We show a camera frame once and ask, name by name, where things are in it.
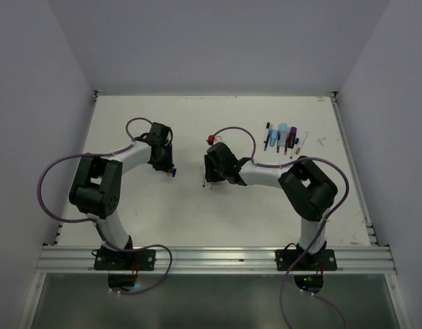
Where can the brown capped white marker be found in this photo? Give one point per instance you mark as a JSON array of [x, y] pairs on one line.
[[301, 142]]

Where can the blue ink gel pen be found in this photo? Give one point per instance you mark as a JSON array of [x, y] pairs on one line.
[[266, 141]]

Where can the purple ink gel pen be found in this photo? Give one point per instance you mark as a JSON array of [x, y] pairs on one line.
[[278, 141]]

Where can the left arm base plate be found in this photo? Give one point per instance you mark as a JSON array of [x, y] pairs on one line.
[[109, 260]]

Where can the pink ink gel pen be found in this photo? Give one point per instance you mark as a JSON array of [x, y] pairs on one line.
[[286, 145]]

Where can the light blue correction tape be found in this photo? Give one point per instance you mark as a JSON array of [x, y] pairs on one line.
[[273, 137]]

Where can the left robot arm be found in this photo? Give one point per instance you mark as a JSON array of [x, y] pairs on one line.
[[96, 188]]

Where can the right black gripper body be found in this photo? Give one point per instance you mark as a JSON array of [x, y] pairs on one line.
[[214, 172]]

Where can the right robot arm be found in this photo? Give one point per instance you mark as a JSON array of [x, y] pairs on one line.
[[310, 192]]

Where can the aluminium front rail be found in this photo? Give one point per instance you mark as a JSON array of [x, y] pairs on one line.
[[217, 260]]

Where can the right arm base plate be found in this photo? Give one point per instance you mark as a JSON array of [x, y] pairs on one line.
[[289, 258]]

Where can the white slim pen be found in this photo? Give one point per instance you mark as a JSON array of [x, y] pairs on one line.
[[294, 148]]

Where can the light blue highlighter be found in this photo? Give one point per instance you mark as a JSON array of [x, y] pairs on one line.
[[283, 134]]

